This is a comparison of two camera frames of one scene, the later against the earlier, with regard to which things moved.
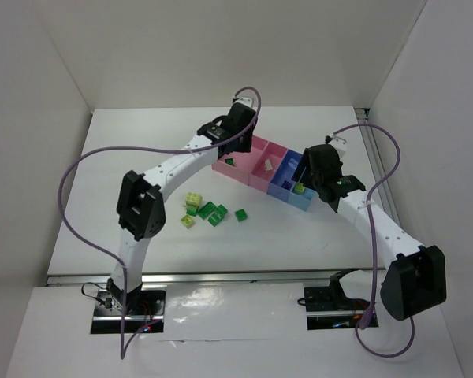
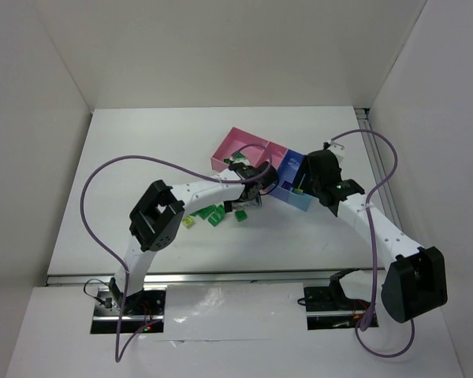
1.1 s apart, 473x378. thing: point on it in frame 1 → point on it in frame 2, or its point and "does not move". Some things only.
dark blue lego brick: (286, 185) does not move
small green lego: (240, 215) does not move
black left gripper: (239, 142) → (251, 195)
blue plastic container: (281, 185) does not move
